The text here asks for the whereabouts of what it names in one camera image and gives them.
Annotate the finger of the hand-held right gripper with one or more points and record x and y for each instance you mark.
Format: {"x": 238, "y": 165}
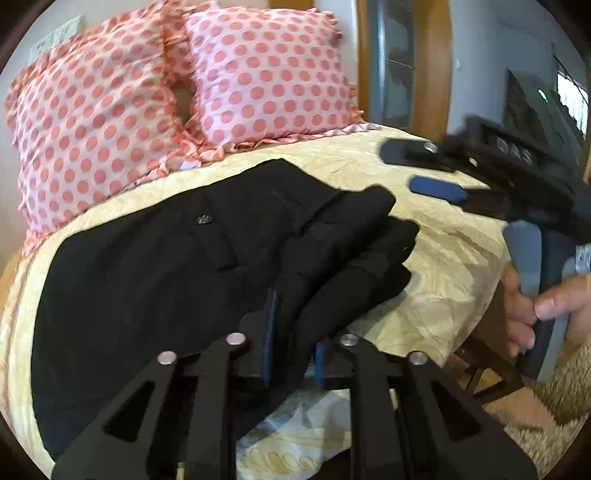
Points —
{"x": 411, "y": 151}
{"x": 436, "y": 189}

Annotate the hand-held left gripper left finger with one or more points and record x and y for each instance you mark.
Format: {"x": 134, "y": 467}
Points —
{"x": 269, "y": 337}

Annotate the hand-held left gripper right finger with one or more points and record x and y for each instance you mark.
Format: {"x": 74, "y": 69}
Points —
{"x": 318, "y": 364}

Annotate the black pants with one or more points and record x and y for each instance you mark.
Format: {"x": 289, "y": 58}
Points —
{"x": 194, "y": 258}

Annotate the person's right hand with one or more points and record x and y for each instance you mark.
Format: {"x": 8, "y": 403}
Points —
{"x": 535, "y": 307}

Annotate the yellow quilted bedspread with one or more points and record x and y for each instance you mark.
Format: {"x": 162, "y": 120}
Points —
{"x": 415, "y": 258}

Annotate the pink polka dot pillow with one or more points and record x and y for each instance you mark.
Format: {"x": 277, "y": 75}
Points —
{"x": 270, "y": 76}
{"x": 87, "y": 124}

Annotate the dark wooden chair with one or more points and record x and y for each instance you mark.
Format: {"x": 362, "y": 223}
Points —
{"x": 485, "y": 360}

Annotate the beige shaggy rug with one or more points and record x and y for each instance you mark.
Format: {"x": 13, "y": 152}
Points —
{"x": 549, "y": 406}

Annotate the wooden door frame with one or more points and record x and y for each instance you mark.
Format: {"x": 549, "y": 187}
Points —
{"x": 431, "y": 64}

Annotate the dark framed wall picture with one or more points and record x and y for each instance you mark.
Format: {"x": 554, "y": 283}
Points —
{"x": 526, "y": 106}

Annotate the white wall switch plate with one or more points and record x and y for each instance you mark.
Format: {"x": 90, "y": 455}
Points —
{"x": 55, "y": 39}

